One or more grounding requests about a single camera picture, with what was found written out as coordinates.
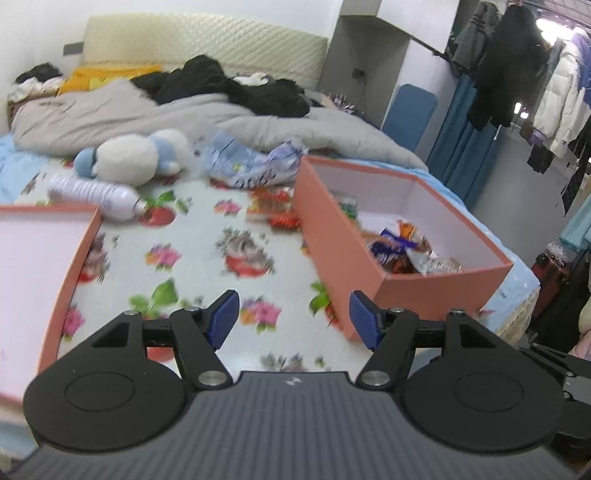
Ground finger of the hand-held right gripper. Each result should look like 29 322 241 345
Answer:
521 342 591 378

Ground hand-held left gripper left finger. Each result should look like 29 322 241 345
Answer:
90 290 241 391

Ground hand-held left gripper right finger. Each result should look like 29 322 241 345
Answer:
349 291 502 391

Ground purple snack packet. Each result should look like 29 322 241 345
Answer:
369 228 432 269

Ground clear plastic snack packet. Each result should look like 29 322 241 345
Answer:
406 251 463 277

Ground pink cardboard box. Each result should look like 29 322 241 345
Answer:
293 155 515 343

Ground green orange snack packet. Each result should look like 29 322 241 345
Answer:
337 194 360 220

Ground dark red suitcase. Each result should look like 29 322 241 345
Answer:
530 241 579 320

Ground fruit printed bed sheet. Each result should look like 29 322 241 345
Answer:
28 159 462 376

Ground orange striped snack packet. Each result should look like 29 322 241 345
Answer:
396 220 435 254

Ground red orange snack packet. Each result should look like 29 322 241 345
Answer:
269 213 302 232
252 187 296 210

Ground teal cloth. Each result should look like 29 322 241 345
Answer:
558 194 591 253

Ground light blue plastic bag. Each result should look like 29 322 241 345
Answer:
194 131 309 191

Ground white plastic bottle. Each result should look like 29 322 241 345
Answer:
47 174 149 219

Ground white blue plush toy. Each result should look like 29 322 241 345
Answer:
73 128 191 188

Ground blue curtain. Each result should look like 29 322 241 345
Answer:
426 73 507 209

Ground pink box lid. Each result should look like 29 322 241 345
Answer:
0 203 103 403

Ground dark hanging clothes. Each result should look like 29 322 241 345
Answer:
525 133 556 175

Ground blue padded board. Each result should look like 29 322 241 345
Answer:
382 83 439 151

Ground striped dark cloth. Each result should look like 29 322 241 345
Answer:
330 91 368 118

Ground grey blanket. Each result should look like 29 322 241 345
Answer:
10 78 431 175

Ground small white cloth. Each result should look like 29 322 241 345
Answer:
232 72 276 88

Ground black clothes pile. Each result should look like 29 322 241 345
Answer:
130 54 311 117

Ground light blue bedsheet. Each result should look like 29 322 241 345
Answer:
0 133 49 205

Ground white hanging jacket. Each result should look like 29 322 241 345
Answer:
530 41 588 158

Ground yellow cloth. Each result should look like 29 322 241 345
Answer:
57 65 163 97

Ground cream quilted headboard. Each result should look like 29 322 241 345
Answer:
81 15 329 91

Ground black hanging coat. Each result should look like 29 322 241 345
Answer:
465 4 551 133

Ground white and black clothes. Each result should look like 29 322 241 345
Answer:
6 62 66 103

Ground purple hanging garment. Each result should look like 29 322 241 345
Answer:
569 24 591 94

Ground grey hanging jacket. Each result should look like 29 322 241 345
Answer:
450 1 502 75

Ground white wall cabinet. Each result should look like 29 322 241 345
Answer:
375 0 463 55

